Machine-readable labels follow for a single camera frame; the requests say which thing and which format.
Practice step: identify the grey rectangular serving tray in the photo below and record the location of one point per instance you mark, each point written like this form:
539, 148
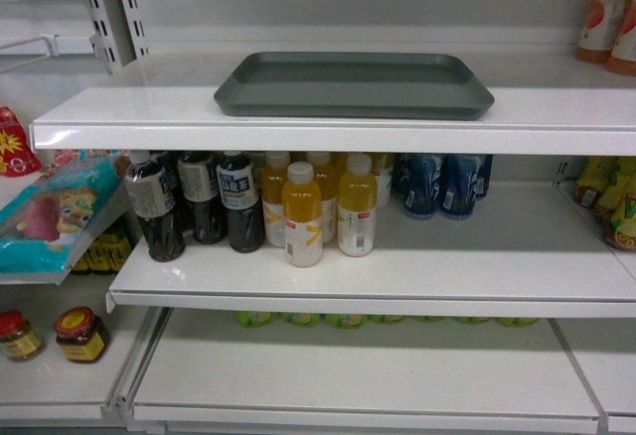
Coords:
361, 85

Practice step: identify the yellow juice bottle front left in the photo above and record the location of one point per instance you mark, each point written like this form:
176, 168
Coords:
302, 209

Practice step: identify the yellow juice bottle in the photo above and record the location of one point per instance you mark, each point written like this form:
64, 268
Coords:
273, 178
302, 209
357, 206

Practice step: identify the yellow juice bottle front right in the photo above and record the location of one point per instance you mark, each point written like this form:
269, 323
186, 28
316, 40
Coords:
357, 206

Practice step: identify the yellow juice bottle back left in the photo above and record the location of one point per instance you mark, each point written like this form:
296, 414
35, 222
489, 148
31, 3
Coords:
273, 178

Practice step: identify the dark tea bottle right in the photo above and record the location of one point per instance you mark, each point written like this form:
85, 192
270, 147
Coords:
242, 201

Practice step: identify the dark tea bottle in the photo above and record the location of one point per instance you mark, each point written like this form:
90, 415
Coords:
242, 201
152, 200
197, 172

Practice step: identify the blue water bottle left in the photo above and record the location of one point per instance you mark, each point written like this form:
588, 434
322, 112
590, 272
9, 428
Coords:
422, 195

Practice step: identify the blue water bottle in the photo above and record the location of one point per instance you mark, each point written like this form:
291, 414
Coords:
422, 195
459, 194

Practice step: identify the dark tea bottle middle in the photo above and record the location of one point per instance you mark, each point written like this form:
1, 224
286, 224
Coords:
197, 172

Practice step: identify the blue water bottle right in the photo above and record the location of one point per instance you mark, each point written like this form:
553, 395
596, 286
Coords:
459, 194

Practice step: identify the dark tea bottle left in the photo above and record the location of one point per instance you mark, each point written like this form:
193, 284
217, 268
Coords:
152, 200

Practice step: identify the white lower shelf board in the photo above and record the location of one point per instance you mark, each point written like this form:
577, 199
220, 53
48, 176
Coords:
207, 372

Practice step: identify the white shelf board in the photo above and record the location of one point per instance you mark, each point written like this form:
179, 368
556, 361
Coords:
207, 372
545, 104
526, 251

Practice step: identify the white middle shelf board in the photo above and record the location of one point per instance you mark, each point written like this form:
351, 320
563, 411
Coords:
526, 251

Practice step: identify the white upper shelf board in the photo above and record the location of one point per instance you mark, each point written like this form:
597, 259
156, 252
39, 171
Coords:
545, 104

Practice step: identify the white slotted shelf upright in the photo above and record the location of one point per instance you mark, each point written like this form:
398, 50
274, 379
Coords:
135, 28

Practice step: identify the teal snack bag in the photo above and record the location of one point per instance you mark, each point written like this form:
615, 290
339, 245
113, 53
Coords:
46, 227

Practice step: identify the red lid jar right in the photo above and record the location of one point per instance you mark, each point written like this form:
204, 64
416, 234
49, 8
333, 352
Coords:
82, 335

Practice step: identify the red lid jar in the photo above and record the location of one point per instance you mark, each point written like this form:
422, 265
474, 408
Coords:
19, 342
82, 335

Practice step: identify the red snack pouch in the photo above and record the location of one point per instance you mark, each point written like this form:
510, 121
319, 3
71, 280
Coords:
17, 159

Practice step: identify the yellow lemon tea bottle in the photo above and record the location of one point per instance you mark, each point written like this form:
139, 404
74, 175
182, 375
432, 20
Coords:
620, 233

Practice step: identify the red lid jar left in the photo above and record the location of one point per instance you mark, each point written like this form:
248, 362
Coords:
19, 342

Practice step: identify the orange juice bottle edge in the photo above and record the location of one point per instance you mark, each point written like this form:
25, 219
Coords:
622, 57

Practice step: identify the orange juice bottle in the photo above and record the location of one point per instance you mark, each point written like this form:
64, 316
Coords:
599, 30

